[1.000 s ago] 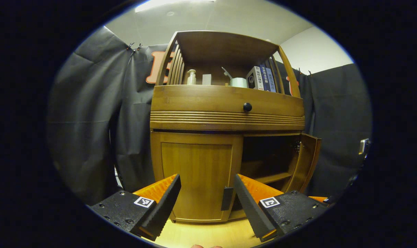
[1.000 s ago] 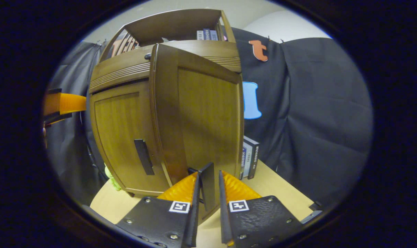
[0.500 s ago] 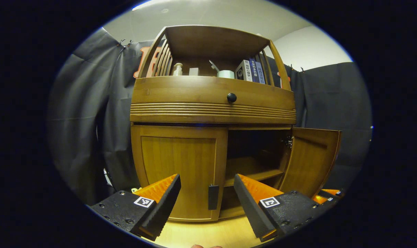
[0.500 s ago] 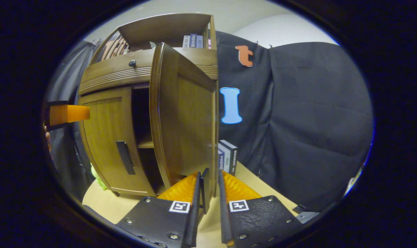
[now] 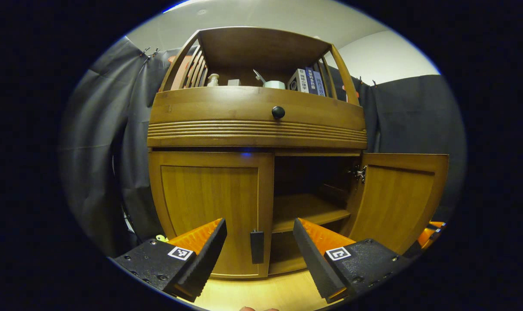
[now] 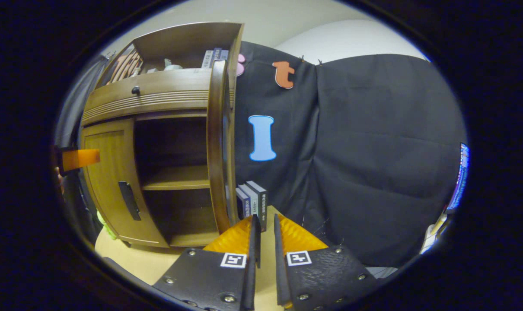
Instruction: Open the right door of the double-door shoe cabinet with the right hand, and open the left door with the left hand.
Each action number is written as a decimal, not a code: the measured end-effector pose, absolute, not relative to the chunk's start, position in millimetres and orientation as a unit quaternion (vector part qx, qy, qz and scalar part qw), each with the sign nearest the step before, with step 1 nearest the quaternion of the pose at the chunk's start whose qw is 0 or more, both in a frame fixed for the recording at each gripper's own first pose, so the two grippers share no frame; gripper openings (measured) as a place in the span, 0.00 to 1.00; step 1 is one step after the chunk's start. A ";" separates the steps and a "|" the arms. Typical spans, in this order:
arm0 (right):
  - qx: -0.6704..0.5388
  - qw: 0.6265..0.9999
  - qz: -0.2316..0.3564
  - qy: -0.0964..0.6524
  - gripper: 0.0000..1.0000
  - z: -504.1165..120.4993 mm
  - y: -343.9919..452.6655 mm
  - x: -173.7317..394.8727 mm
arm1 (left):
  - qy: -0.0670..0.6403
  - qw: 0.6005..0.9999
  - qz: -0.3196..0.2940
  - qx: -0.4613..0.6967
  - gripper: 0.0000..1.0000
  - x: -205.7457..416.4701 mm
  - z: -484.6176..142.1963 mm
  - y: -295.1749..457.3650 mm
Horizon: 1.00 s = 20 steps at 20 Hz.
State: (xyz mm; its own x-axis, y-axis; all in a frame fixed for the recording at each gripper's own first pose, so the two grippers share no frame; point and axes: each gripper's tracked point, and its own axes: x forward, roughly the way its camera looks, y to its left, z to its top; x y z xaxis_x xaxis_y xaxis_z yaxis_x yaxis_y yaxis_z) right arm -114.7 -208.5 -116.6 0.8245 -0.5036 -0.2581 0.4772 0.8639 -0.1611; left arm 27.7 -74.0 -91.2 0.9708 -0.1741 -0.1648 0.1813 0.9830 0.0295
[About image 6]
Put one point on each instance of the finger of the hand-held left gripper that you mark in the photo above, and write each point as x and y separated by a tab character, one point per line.
82	159

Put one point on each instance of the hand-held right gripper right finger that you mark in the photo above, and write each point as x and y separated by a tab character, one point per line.
279	259

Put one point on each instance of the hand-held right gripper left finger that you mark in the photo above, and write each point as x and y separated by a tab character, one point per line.
255	246

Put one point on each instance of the wooden cabinet door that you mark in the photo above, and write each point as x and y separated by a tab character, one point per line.
216	151
110	172

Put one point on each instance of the wooden double-door shoe cabinet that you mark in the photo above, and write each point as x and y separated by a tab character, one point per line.
175	178

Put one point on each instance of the wooden cabinet drawer black knob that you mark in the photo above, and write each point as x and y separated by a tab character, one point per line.
157	93

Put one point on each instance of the blue spine book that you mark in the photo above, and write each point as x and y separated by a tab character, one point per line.
241	205

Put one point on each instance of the black spine book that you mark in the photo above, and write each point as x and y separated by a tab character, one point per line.
261	203

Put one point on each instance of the grey spine book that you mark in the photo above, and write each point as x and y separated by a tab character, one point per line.
250	201

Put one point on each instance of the green frog plush toy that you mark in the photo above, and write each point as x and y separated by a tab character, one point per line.
106	226

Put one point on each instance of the grey white book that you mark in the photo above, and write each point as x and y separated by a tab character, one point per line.
207	59

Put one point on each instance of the dark blue book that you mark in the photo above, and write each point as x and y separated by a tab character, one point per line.
217	55

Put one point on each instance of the light blue book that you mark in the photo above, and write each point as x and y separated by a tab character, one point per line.
225	55

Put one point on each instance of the computer monitor screen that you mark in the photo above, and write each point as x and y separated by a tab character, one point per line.
460	177

